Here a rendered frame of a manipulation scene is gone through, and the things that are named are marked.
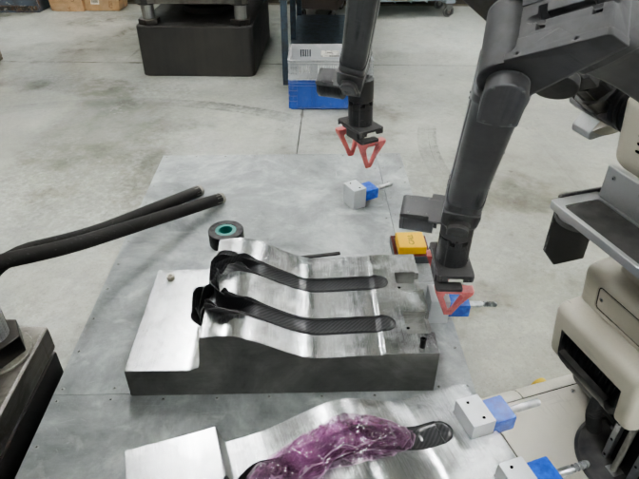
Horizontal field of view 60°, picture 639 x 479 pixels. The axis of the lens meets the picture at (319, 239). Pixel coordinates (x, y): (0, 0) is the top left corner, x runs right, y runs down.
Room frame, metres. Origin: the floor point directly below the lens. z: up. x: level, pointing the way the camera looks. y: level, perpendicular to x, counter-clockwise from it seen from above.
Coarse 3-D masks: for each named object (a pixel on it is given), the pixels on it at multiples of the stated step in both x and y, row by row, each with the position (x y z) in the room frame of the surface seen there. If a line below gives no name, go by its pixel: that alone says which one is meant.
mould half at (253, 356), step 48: (240, 240) 0.85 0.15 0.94; (192, 288) 0.80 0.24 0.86; (240, 288) 0.71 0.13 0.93; (288, 288) 0.76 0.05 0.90; (384, 288) 0.77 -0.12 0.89; (144, 336) 0.67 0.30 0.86; (192, 336) 0.67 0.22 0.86; (240, 336) 0.60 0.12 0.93; (288, 336) 0.64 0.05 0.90; (336, 336) 0.65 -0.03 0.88; (384, 336) 0.64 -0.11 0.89; (432, 336) 0.64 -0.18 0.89; (144, 384) 0.60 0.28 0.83; (192, 384) 0.60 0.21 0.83; (240, 384) 0.60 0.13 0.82; (288, 384) 0.60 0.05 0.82; (336, 384) 0.61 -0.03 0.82; (384, 384) 0.61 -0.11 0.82; (432, 384) 0.61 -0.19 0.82
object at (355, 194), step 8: (344, 184) 1.21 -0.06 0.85; (352, 184) 1.21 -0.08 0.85; (360, 184) 1.21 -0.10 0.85; (368, 184) 1.23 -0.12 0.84; (384, 184) 1.25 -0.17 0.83; (392, 184) 1.26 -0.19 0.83; (344, 192) 1.21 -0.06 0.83; (352, 192) 1.18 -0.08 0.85; (360, 192) 1.18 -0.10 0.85; (368, 192) 1.20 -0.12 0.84; (376, 192) 1.21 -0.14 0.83; (344, 200) 1.21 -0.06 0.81; (352, 200) 1.18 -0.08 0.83; (360, 200) 1.19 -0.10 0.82; (368, 200) 1.20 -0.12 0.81; (352, 208) 1.18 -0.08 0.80
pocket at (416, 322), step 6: (402, 312) 0.70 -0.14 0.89; (408, 312) 0.71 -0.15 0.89; (414, 312) 0.71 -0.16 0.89; (420, 312) 0.71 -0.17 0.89; (408, 318) 0.71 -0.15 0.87; (414, 318) 0.71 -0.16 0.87; (420, 318) 0.71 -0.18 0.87; (426, 318) 0.70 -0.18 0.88; (408, 324) 0.70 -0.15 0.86; (414, 324) 0.70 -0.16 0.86; (420, 324) 0.70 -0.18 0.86; (426, 324) 0.69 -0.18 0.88; (408, 330) 0.69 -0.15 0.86; (414, 330) 0.69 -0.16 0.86; (420, 330) 0.69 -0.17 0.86; (426, 330) 0.68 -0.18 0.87
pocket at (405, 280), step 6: (396, 276) 0.81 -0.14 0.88; (402, 276) 0.81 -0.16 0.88; (408, 276) 0.81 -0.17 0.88; (414, 276) 0.81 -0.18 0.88; (402, 282) 0.81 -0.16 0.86; (408, 282) 0.81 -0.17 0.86; (414, 282) 0.81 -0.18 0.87; (402, 288) 0.80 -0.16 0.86; (408, 288) 0.80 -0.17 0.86; (414, 288) 0.80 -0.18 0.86
